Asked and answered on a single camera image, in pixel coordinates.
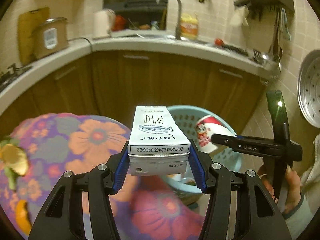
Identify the orange peel piece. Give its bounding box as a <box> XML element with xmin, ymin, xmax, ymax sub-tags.
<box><xmin>15</xmin><ymin>199</ymin><xmax>32</xmax><ymax>236</ymax></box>

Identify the red white paper cup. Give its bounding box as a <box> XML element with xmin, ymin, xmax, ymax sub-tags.
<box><xmin>195</xmin><ymin>115</ymin><xmax>235</xmax><ymax>155</ymax></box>

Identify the green leafy vegetable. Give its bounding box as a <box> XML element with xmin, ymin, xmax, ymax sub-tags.
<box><xmin>1</xmin><ymin>137</ymin><xmax>18</xmax><ymax>191</ymax></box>

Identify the white milk carton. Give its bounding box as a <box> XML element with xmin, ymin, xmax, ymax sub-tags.
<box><xmin>127</xmin><ymin>106</ymin><xmax>191</xmax><ymax>176</ymax></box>

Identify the grey sleeve forearm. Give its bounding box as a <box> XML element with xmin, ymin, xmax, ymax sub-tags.
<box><xmin>282</xmin><ymin>193</ymin><xmax>314</xmax><ymax>239</ymax></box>

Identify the steel kitchen faucet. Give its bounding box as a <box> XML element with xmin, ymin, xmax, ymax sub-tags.
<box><xmin>156</xmin><ymin>0</ymin><xmax>183</xmax><ymax>40</ymax></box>

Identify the person's right hand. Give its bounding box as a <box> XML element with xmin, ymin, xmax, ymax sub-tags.
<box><xmin>257</xmin><ymin>165</ymin><xmax>302</xmax><ymax>215</ymax></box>

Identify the perforated steel steamer tray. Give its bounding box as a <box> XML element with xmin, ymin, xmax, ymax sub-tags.
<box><xmin>297</xmin><ymin>49</ymin><xmax>320</xmax><ymax>128</ymax></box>

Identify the light blue plastic basket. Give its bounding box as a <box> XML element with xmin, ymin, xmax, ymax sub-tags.
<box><xmin>161</xmin><ymin>105</ymin><xmax>241</xmax><ymax>198</ymax></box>

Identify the floral tablecloth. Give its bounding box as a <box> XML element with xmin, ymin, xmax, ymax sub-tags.
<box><xmin>1</xmin><ymin>113</ymin><xmax>203</xmax><ymax>239</ymax></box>

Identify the red tomato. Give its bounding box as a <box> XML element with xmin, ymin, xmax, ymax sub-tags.
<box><xmin>214</xmin><ymin>38</ymin><xmax>224</xmax><ymax>46</ymax></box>

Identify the hanging steel ladle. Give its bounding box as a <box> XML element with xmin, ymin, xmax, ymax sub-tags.
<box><xmin>261</xmin><ymin>7</ymin><xmax>284</xmax><ymax>72</ymax></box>

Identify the yellow dish soap bottle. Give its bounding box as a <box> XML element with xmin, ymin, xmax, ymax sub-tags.
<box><xmin>180</xmin><ymin>13</ymin><xmax>199</xmax><ymax>40</ymax></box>

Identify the gas stove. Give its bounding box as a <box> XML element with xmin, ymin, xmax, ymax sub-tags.
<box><xmin>0</xmin><ymin>63</ymin><xmax>32</xmax><ymax>92</ymax></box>

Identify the brown rice cooker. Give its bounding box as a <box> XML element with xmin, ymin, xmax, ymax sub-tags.
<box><xmin>32</xmin><ymin>17</ymin><xmax>69</xmax><ymax>60</ymax></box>

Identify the dark window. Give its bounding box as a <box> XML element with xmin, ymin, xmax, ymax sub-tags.
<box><xmin>103</xmin><ymin>0</ymin><xmax>168</xmax><ymax>31</ymax></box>

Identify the wooden cutting board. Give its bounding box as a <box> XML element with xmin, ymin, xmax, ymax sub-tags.
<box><xmin>17</xmin><ymin>7</ymin><xmax>50</xmax><ymax>66</ymax></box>

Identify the white electric kettle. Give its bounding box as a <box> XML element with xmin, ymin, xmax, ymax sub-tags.
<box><xmin>93</xmin><ymin>9</ymin><xmax>116</xmax><ymax>40</ymax></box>

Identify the black power cord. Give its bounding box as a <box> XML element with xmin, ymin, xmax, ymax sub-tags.
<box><xmin>67</xmin><ymin>36</ymin><xmax>94</xmax><ymax>53</ymax></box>

